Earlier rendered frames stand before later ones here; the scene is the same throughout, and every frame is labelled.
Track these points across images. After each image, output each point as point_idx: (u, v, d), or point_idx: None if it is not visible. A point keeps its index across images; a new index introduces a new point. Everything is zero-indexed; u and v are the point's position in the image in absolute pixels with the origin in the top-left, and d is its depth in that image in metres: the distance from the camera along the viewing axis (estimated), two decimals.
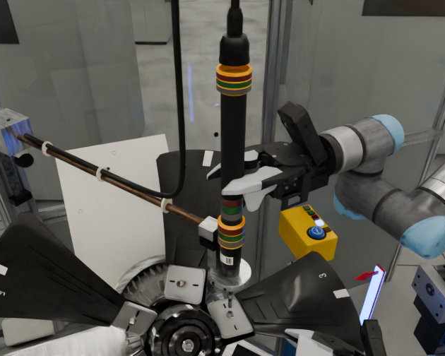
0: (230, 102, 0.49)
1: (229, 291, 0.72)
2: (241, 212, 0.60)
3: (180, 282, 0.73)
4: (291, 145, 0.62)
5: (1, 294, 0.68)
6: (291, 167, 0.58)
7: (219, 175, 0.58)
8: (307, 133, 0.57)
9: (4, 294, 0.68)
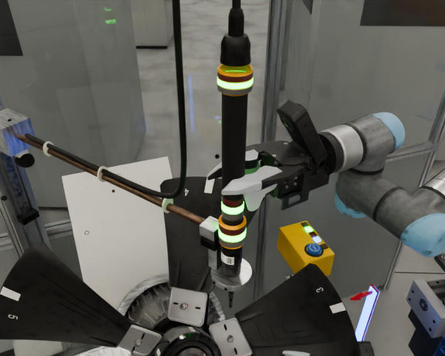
0: (232, 102, 0.49)
1: (229, 293, 0.71)
2: (241, 212, 0.60)
3: (183, 306, 0.77)
4: (291, 145, 0.62)
5: (14, 318, 0.71)
6: (291, 167, 0.58)
7: (219, 175, 0.58)
8: (307, 132, 0.57)
9: (17, 318, 0.71)
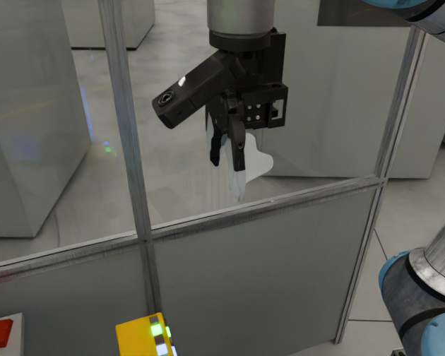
0: None
1: None
2: None
3: None
4: None
5: None
6: (229, 126, 0.48)
7: (217, 159, 0.59)
8: (190, 107, 0.46)
9: None
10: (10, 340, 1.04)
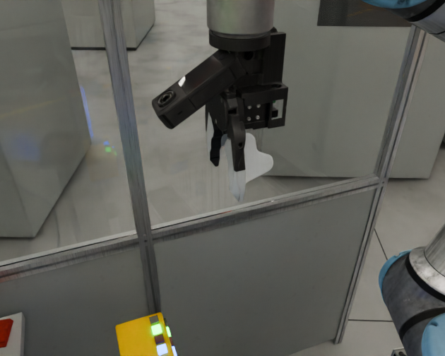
0: None
1: None
2: None
3: None
4: None
5: None
6: (229, 126, 0.48)
7: (217, 159, 0.59)
8: (190, 107, 0.46)
9: None
10: (10, 340, 1.04)
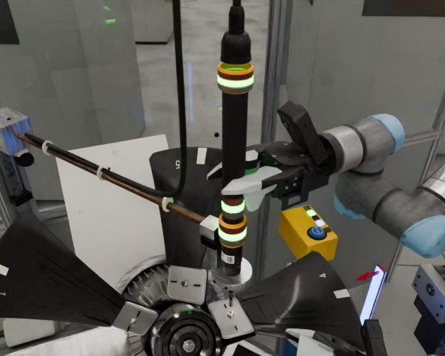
0: (232, 99, 0.49)
1: (229, 292, 0.71)
2: (242, 211, 0.60)
3: (232, 314, 0.75)
4: (291, 145, 0.62)
5: (176, 166, 0.78)
6: (291, 167, 0.58)
7: (219, 175, 0.58)
8: (307, 133, 0.57)
9: (176, 168, 0.78)
10: None
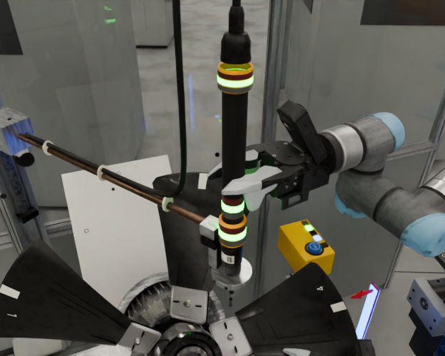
0: (232, 100, 0.49)
1: None
2: (242, 211, 0.60)
3: (228, 336, 0.79)
4: (291, 145, 0.62)
5: None
6: (291, 167, 0.58)
7: (219, 175, 0.58)
8: (307, 132, 0.57)
9: None
10: None
